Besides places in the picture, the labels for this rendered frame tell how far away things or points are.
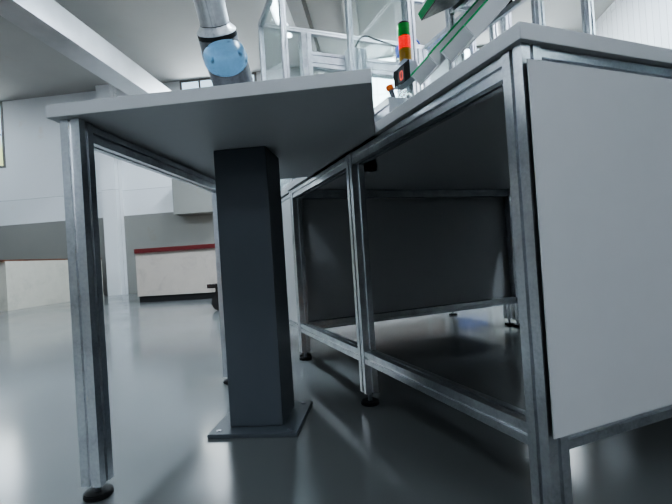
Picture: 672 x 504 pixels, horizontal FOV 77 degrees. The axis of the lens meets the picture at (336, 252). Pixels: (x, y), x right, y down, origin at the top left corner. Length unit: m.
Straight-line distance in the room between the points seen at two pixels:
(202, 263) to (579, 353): 5.84
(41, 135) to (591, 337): 10.82
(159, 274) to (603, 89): 6.22
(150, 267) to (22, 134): 5.51
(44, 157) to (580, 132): 10.59
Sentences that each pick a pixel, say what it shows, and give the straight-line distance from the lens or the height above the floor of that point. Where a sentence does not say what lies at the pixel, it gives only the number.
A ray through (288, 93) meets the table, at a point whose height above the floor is 0.83.
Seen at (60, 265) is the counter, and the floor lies 0.64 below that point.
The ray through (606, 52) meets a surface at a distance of 0.98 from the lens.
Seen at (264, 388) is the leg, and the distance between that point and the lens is 1.31.
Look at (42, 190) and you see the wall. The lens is 10.88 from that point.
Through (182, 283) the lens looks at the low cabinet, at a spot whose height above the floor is 0.24.
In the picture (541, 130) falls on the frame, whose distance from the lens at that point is 0.81.
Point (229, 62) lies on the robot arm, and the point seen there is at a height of 1.03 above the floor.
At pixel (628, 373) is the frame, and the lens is 0.95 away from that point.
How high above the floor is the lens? 0.49
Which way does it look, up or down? 1 degrees up
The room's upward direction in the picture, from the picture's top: 4 degrees counter-clockwise
